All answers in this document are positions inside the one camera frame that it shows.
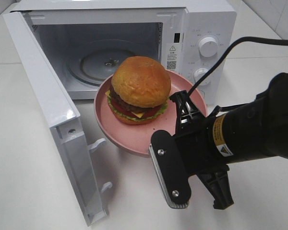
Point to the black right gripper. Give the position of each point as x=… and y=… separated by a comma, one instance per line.
x=201, y=142

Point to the round white door button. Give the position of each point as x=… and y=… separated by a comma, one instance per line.
x=203, y=94

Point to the pink round plate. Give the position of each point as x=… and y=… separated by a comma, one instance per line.
x=134, y=139

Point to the white timer knob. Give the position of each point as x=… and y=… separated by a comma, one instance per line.
x=199, y=73

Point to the burger with lettuce and cheese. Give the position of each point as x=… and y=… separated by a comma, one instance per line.
x=139, y=90

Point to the white microwave door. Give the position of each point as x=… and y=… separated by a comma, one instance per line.
x=44, y=59

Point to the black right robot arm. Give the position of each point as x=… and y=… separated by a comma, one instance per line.
x=244, y=132

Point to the upper white power knob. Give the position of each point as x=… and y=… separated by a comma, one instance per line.
x=208, y=46

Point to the white microwave oven body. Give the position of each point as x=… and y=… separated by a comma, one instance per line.
x=173, y=27

